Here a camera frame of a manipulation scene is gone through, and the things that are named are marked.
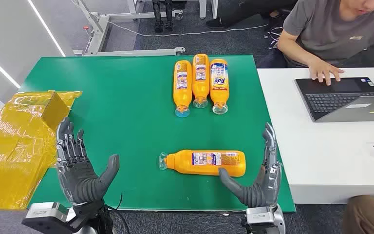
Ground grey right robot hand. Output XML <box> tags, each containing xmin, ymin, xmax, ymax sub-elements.
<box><xmin>218</xmin><ymin>122</ymin><xmax>282</xmax><ymax>209</ymax></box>

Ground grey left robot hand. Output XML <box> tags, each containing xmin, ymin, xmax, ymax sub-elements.
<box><xmin>55</xmin><ymin>117</ymin><xmax>120</xmax><ymax>207</ymax></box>

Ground orange detergent bottle clear cap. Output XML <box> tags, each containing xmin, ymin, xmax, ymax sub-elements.
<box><xmin>192</xmin><ymin>53</ymin><xmax>210</xmax><ymax>109</ymax></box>
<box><xmin>158</xmin><ymin>149</ymin><xmax>247</xmax><ymax>177</ymax></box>

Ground orange bottle Tide label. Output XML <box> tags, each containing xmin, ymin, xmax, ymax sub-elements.
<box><xmin>209</xmin><ymin>58</ymin><xmax>229</xmax><ymax>115</ymax></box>

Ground orange detergent bottle blue cap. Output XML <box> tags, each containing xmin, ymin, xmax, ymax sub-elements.
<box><xmin>173</xmin><ymin>60</ymin><xmax>193</xmax><ymax>118</ymax></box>

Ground yellow film-wrapped cardboard box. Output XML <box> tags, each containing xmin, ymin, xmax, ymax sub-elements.
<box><xmin>0</xmin><ymin>90</ymin><xmax>83</xmax><ymax>211</ymax></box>

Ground white desk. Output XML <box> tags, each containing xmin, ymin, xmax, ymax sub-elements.
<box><xmin>257</xmin><ymin>67</ymin><xmax>374</xmax><ymax>205</ymax></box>

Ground green table mat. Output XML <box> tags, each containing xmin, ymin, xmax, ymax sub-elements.
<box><xmin>19</xmin><ymin>55</ymin><xmax>297</xmax><ymax>213</ymax></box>

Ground person's knee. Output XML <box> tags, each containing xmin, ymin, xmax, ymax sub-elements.
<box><xmin>341</xmin><ymin>195</ymin><xmax>374</xmax><ymax>234</ymax></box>

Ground dark grey laptop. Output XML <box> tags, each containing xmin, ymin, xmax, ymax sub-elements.
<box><xmin>295</xmin><ymin>77</ymin><xmax>374</xmax><ymax>123</ymax></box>

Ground person's right hand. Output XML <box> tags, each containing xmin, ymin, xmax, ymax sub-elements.
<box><xmin>309</xmin><ymin>59</ymin><xmax>345</xmax><ymax>86</ymax></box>

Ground chrome chair base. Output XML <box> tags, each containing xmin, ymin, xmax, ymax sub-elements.
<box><xmin>263</xmin><ymin>25</ymin><xmax>286</xmax><ymax>50</ymax></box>

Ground person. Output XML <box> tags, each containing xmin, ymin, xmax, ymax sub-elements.
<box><xmin>258</xmin><ymin>0</ymin><xmax>374</xmax><ymax>96</ymax></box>

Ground black robot legs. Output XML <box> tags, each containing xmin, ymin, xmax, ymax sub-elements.
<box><xmin>152</xmin><ymin>0</ymin><xmax>175</xmax><ymax>34</ymax></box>

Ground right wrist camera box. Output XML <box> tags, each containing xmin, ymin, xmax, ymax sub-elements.
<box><xmin>245</xmin><ymin>206</ymin><xmax>277</xmax><ymax>234</ymax></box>

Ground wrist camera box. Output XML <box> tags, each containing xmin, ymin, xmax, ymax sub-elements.
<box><xmin>245</xmin><ymin>206</ymin><xmax>277</xmax><ymax>234</ymax></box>
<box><xmin>21</xmin><ymin>201</ymin><xmax>78</xmax><ymax>234</ymax></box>

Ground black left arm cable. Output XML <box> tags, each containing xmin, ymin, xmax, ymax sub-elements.
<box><xmin>108</xmin><ymin>193</ymin><xmax>130</xmax><ymax>234</ymax></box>

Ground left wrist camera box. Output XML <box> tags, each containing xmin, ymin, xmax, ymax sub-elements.
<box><xmin>21</xmin><ymin>201</ymin><xmax>78</xmax><ymax>234</ymax></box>

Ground grey metal gantry frame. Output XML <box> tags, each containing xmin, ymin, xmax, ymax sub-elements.
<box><xmin>71</xmin><ymin>0</ymin><xmax>186</xmax><ymax>57</ymax></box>

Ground white floor cable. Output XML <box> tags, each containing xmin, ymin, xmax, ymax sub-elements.
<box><xmin>108</xmin><ymin>20</ymin><xmax>269</xmax><ymax>38</ymax></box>

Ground white table frame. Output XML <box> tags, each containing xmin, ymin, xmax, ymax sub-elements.
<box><xmin>127</xmin><ymin>0</ymin><xmax>219</xmax><ymax>20</ymax></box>

